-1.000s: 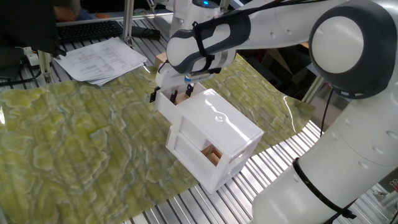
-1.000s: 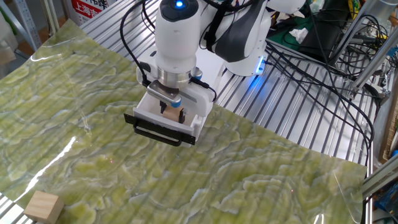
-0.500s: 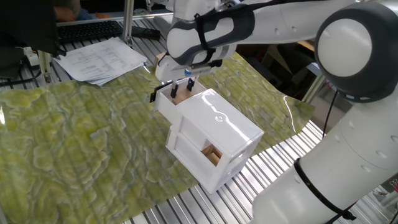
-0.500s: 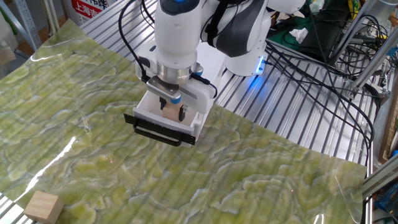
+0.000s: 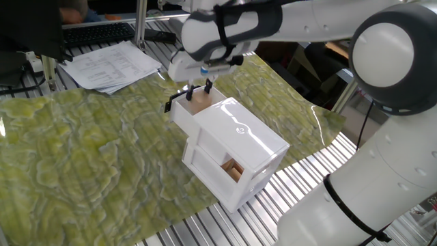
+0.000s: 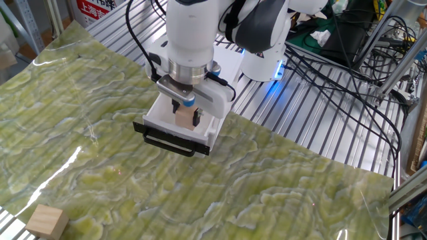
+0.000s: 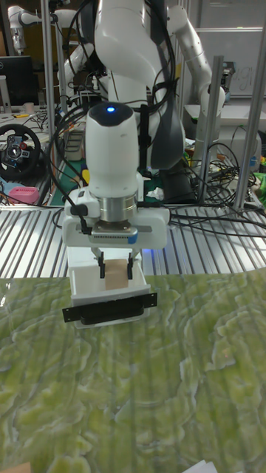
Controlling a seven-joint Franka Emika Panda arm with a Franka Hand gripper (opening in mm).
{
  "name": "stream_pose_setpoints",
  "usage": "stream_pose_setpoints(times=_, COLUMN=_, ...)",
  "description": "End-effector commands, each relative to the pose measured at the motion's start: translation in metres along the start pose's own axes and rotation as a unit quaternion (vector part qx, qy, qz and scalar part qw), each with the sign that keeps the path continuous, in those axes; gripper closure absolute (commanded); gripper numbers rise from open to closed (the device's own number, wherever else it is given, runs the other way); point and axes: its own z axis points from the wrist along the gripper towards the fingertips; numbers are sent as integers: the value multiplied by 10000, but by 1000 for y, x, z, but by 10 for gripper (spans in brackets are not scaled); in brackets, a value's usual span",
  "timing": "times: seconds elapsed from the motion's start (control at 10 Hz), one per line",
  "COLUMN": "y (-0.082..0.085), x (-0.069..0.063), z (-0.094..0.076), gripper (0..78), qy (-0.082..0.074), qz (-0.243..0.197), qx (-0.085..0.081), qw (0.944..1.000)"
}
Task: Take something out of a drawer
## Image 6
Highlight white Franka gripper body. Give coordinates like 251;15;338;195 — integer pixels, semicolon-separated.
144;39;235;121

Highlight small wooden block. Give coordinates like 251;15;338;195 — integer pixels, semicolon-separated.
173;104;200;132

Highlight green marble pattern mat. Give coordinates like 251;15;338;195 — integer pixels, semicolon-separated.
0;19;396;240

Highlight green cloth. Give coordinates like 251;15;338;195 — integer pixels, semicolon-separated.
286;13;338;56

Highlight crumpled white tissue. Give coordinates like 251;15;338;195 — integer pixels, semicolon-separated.
309;29;332;48

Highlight red and white sign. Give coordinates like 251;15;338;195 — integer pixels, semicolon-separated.
71;0;118;28

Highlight black controller box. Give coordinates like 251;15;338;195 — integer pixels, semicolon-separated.
320;11;376;67

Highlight pale metal pole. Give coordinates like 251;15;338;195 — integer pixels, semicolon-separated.
45;0;65;39

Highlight grey perforated shelf upright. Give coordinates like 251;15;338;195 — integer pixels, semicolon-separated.
12;0;46;55

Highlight large wooden cube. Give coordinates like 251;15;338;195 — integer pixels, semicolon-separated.
25;203;70;240

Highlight white plastic bag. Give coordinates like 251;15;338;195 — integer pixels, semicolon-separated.
0;13;21;71

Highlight yellow packet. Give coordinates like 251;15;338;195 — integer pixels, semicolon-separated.
372;0;390;21

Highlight brown wicker panel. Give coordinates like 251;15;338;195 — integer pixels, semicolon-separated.
409;99;427;176

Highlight blue plastic item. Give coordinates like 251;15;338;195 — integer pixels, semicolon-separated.
401;195;427;228

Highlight silver camera with blue ends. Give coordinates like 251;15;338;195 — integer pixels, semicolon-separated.
155;64;222;108

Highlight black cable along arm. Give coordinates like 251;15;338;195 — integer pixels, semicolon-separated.
124;0;237;103

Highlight black cables across table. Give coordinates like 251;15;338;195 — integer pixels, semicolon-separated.
283;43;406;177

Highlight slanted aluminium frame post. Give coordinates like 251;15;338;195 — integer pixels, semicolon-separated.
375;33;427;101
352;0;413;69

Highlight aluminium frame rail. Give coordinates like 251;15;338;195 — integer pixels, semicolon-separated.
388;166;427;214

